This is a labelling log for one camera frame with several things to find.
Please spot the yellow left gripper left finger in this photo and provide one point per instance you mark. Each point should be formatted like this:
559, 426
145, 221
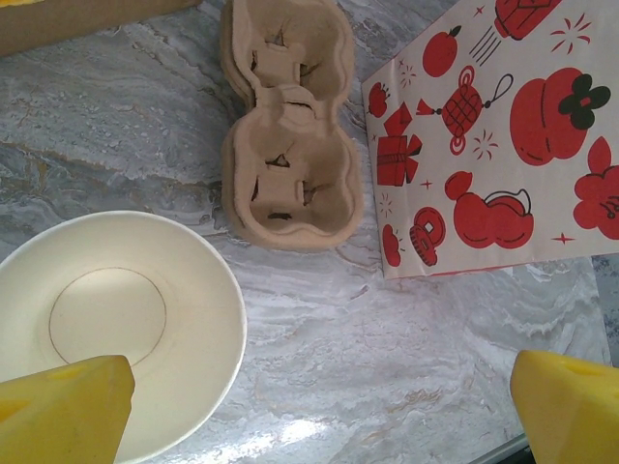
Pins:
58, 415

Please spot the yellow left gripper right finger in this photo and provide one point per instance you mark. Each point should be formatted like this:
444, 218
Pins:
570, 415

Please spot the red white paper bag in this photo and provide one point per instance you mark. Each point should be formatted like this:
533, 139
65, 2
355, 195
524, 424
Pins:
483, 145

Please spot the brown pulp cup carrier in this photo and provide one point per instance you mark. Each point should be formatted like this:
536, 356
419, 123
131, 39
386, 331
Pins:
290, 121
290, 245

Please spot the black paper cup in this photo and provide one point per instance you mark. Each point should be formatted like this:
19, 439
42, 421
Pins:
145, 270

